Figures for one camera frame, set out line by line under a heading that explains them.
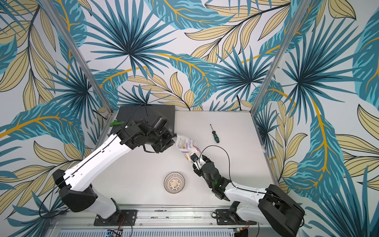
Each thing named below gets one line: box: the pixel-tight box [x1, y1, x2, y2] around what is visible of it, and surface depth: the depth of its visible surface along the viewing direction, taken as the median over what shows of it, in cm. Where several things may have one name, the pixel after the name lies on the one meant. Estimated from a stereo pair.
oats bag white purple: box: [176, 134, 202, 163], surface depth 75 cm
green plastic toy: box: [109, 119, 125, 127], surface depth 106 cm
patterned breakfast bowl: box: [163, 172, 186, 194], surface depth 85 cm
